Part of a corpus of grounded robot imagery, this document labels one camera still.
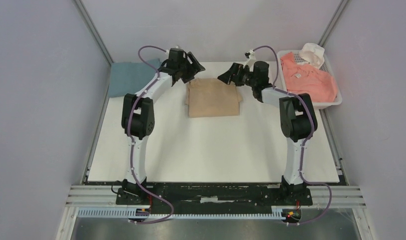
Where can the white slotted cable duct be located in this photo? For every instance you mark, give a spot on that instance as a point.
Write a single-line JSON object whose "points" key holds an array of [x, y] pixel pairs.
{"points": [[134, 213]]}

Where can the white t shirt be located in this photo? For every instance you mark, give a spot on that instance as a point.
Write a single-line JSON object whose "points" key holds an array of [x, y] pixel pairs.
{"points": [[313, 54]]}

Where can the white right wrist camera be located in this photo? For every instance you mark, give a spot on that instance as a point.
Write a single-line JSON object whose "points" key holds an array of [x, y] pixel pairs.
{"points": [[251, 59]]}

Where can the pink t shirt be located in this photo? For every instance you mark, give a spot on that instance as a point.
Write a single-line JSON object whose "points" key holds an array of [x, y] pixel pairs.
{"points": [[304, 78]]}

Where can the beige t shirt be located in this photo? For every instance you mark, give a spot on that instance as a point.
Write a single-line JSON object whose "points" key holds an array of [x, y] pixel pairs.
{"points": [[210, 97]]}

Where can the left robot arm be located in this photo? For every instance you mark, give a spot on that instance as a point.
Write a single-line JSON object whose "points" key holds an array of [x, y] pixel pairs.
{"points": [[138, 119]]}

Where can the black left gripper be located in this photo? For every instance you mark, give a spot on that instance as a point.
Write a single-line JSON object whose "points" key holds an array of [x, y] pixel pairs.
{"points": [[194, 65]]}

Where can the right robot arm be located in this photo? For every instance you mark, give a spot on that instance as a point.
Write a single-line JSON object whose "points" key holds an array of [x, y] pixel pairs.
{"points": [[297, 119]]}

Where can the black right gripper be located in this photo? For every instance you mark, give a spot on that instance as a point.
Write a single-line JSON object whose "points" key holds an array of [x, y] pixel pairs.
{"points": [[234, 74]]}

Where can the folded grey-blue t shirt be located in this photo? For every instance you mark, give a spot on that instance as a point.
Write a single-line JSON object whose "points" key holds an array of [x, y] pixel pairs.
{"points": [[129, 78]]}

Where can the white plastic basket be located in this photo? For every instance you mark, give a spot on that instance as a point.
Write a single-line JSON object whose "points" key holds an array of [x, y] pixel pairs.
{"points": [[326, 67]]}

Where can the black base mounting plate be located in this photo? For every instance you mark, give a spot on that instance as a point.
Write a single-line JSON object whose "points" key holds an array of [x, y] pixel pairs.
{"points": [[208, 198]]}

